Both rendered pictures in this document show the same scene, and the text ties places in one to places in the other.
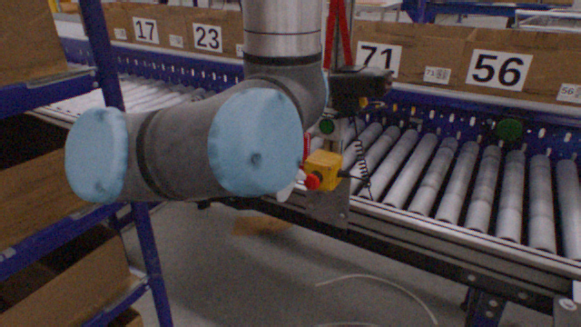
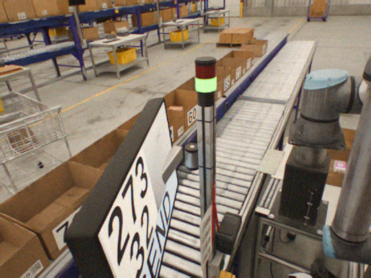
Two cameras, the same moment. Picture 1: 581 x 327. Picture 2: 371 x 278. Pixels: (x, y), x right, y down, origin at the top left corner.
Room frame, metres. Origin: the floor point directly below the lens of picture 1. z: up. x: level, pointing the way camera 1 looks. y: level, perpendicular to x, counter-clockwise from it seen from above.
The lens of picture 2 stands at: (0.89, 0.53, 1.81)
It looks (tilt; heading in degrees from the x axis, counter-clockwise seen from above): 29 degrees down; 268
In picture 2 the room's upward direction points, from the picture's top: 3 degrees counter-clockwise
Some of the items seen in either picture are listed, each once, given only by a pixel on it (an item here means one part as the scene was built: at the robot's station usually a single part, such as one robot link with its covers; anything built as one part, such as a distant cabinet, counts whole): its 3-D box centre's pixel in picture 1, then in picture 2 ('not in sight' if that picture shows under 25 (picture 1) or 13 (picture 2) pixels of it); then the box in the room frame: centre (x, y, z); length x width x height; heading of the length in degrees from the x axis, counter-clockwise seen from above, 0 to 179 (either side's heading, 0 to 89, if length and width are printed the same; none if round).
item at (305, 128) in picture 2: not in sight; (317, 123); (0.29, -0.50, 1.26); 0.19 x 0.19 x 0.10
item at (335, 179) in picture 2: not in sight; (324, 163); (0.00, -0.83, 0.80); 0.38 x 0.28 x 0.10; 150
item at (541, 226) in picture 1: (540, 200); (197, 202); (0.82, -0.65, 0.72); 0.52 x 0.05 x 0.05; 150
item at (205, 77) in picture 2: not in sight; (205, 76); (0.82, -0.11, 1.62); 0.05 x 0.05 x 0.06
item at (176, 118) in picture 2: not in sight; (153, 130); (1.06, -1.13, 0.96); 0.39 x 0.29 x 0.17; 60
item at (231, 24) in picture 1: (241, 34); not in sight; (1.85, 0.24, 0.96); 0.39 x 0.29 x 0.17; 60
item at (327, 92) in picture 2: not in sight; (325, 92); (0.28, -0.50, 1.40); 0.17 x 0.15 x 0.18; 160
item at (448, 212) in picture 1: (459, 180); (181, 226); (0.91, -0.48, 0.72); 0.52 x 0.05 x 0.05; 150
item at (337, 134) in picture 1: (329, 124); (218, 263); (0.79, -0.09, 0.95); 0.07 x 0.03 x 0.07; 60
